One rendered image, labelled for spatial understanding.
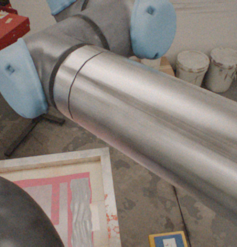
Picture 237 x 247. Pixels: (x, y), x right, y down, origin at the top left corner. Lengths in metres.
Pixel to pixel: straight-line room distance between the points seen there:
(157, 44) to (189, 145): 0.19
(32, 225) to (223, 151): 0.16
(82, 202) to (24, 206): 0.84
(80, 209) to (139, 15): 0.85
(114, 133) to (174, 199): 2.07
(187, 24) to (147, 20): 2.62
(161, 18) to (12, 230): 0.27
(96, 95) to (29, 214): 0.11
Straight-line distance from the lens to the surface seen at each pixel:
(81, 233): 1.05
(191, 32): 3.01
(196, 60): 2.94
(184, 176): 0.19
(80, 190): 1.12
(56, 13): 0.44
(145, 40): 0.34
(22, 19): 2.01
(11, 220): 0.25
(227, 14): 3.05
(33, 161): 1.21
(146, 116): 0.20
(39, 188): 1.18
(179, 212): 2.24
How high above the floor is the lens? 1.98
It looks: 48 degrees down
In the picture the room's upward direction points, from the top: straight up
